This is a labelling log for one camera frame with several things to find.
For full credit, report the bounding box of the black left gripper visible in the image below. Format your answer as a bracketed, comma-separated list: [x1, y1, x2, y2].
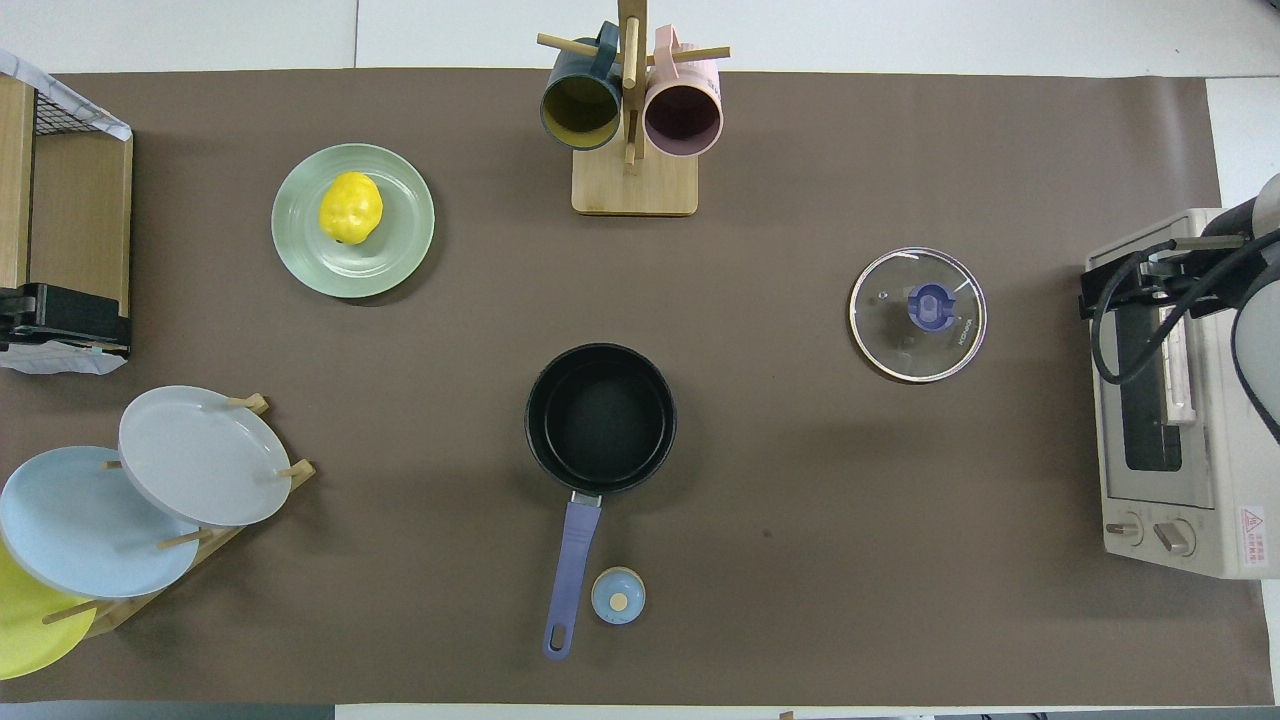
[0, 283, 132, 358]

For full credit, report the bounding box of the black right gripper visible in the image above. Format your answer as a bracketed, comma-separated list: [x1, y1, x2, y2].
[1078, 232, 1256, 322]

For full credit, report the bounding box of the glass lid blue knob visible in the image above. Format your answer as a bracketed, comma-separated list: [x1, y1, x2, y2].
[849, 247, 988, 384]

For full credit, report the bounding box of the yellow lemon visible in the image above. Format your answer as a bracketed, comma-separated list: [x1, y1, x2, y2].
[318, 171, 384, 246]

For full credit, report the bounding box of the grey plate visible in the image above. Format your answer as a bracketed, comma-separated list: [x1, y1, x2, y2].
[118, 386, 293, 528]

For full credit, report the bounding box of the light blue plate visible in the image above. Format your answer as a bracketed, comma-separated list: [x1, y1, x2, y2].
[0, 446, 201, 600]

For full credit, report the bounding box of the wooden plate rack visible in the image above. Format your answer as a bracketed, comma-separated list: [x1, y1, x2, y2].
[40, 393, 318, 638]

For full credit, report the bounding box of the yellow plate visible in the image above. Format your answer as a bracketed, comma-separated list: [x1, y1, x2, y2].
[0, 540, 98, 681]

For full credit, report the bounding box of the mint green plate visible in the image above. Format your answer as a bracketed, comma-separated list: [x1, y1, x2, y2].
[271, 143, 436, 299]

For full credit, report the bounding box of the white checked cloth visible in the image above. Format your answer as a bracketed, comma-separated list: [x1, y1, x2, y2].
[0, 50, 133, 141]
[0, 340, 126, 377]

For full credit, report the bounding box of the beige toaster oven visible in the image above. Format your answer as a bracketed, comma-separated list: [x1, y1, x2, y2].
[1085, 208, 1280, 580]

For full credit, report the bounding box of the brown table mat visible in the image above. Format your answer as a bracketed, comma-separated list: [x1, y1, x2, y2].
[0, 68, 1276, 706]

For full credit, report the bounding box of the pink ribbed mug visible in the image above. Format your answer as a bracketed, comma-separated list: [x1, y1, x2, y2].
[643, 25, 724, 158]

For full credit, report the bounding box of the wooden mug tree stand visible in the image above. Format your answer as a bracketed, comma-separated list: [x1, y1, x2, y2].
[537, 0, 731, 217]

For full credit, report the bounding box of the dark blue mug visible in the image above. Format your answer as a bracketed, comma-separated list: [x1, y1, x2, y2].
[540, 22, 624, 152]

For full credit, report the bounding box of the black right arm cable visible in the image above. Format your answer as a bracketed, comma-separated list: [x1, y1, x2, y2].
[1090, 228, 1280, 386]

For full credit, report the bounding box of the wooden shelf wire basket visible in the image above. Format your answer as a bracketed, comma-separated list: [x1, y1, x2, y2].
[0, 50, 134, 371]

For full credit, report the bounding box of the dark saucepan purple handle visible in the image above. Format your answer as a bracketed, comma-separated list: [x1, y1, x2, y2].
[525, 343, 678, 661]

